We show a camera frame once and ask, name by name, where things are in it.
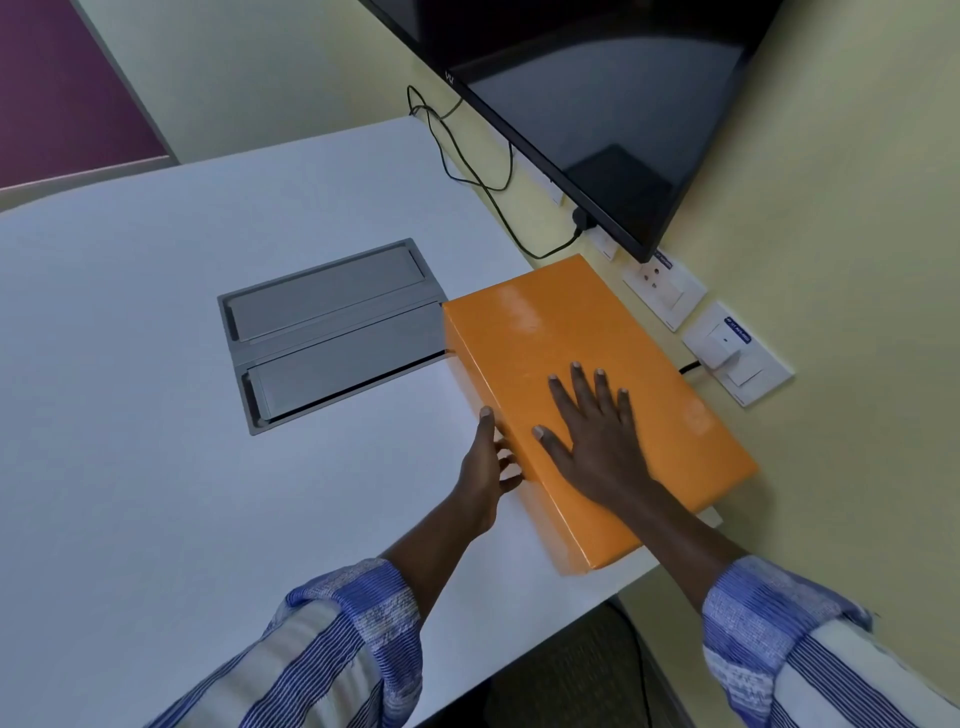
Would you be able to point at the person's left forearm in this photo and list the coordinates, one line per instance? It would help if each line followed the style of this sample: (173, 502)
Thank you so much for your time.
(360, 622)

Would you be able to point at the white wall socket plate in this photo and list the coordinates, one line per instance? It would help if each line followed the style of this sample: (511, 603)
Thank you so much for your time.
(664, 289)

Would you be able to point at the person's right forearm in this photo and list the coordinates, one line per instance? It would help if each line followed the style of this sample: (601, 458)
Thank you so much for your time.
(757, 607)

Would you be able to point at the maroon cabinet panel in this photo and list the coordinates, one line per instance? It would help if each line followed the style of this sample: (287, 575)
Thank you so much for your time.
(67, 82)

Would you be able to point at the orange cardboard box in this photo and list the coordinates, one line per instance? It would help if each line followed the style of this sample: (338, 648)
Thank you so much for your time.
(600, 375)

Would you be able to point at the white plug adapter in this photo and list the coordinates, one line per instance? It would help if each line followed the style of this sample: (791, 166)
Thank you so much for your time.
(726, 343)

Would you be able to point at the person's right thumb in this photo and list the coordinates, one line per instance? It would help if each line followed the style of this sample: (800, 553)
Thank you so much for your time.
(549, 441)

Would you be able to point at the white wall switch plate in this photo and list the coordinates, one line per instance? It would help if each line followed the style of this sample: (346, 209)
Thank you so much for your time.
(739, 356)

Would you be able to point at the person's left hand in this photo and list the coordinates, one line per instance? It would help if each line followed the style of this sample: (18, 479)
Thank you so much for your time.
(480, 480)

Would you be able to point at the person's right middle finger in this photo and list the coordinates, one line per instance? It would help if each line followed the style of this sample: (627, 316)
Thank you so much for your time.
(582, 390)

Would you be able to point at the person's left thumb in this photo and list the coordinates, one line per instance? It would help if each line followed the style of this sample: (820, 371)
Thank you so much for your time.
(488, 427)

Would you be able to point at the person's right little finger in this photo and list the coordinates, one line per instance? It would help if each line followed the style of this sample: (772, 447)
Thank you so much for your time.
(625, 409)

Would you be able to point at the black wall television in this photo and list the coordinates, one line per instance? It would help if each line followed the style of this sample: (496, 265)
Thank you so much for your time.
(600, 97)

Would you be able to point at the white wall socket strip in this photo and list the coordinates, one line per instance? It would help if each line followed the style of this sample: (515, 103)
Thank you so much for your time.
(577, 217)

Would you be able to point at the person's right hand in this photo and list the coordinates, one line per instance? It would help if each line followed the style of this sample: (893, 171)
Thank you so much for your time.
(600, 450)

